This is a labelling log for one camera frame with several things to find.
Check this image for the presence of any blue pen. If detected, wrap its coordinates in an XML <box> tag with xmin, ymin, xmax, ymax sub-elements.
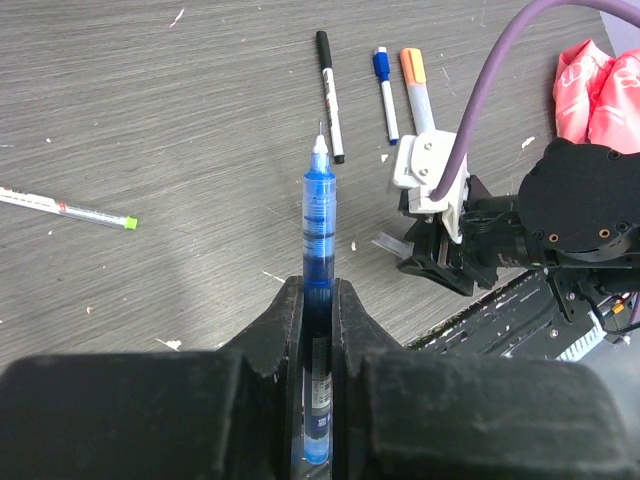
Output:
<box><xmin>302</xmin><ymin>127</ymin><xmax>336</xmax><ymax>466</ymax></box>

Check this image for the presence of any clear pen cap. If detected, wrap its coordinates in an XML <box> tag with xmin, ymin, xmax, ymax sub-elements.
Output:
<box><xmin>372</xmin><ymin>232</ymin><xmax>413</xmax><ymax>259</ymax></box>

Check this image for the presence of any white pen black tip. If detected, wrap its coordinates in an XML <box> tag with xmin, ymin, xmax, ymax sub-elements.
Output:
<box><xmin>380</xmin><ymin>80</ymin><xmax>399</xmax><ymax>145</ymax></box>

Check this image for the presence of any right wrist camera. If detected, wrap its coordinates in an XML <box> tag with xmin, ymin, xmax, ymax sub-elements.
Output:
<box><xmin>389</xmin><ymin>130</ymin><xmax>470</xmax><ymax>244</ymax></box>

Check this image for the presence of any black white marker pen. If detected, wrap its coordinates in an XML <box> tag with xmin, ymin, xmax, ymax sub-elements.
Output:
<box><xmin>315</xmin><ymin>30</ymin><xmax>345</xmax><ymax>164</ymax></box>

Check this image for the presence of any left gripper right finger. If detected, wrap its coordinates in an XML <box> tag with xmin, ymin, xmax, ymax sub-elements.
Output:
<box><xmin>332</xmin><ymin>279</ymin><xmax>632</xmax><ymax>479</ymax></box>

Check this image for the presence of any blue silver pen cap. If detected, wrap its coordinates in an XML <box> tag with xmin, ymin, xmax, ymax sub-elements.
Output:
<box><xmin>372</xmin><ymin>47</ymin><xmax>391</xmax><ymax>83</ymax></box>

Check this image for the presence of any orange highlighter cap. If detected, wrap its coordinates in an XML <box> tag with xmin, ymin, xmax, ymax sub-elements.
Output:
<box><xmin>399</xmin><ymin>48</ymin><xmax>427</xmax><ymax>86</ymax></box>

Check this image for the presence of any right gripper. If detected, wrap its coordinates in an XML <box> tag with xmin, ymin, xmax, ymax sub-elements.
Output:
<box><xmin>397</xmin><ymin>175</ymin><xmax>500</xmax><ymax>296</ymax></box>

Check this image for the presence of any white pen green tip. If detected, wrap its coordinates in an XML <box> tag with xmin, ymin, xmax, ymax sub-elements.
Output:
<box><xmin>1</xmin><ymin>187</ymin><xmax>138</xmax><ymax>230</ymax></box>

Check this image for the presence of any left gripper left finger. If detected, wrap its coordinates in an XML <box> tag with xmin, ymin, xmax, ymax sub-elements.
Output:
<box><xmin>1</xmin><ymin>277</ymin><xmax>303</xmax><ymax>479</ymax></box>

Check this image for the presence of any red patterned cloth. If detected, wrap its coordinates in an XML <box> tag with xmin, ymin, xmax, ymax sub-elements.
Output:
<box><xmin>552</xmin><ymin>39</ymin><xmax>639</xmax><ymax>154</ymax></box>

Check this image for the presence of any translucent highlighter body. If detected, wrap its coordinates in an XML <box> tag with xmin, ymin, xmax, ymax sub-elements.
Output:
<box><xmin>407</xmin><ymin>84</ymin><xmax>436</xmax><ymax>135</ymax></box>

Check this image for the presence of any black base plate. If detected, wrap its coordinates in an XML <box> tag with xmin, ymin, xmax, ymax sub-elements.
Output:
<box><xmin>407</xmin><ymin>270</ymin><xmax>605</xmax><ymax>362</ymax></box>

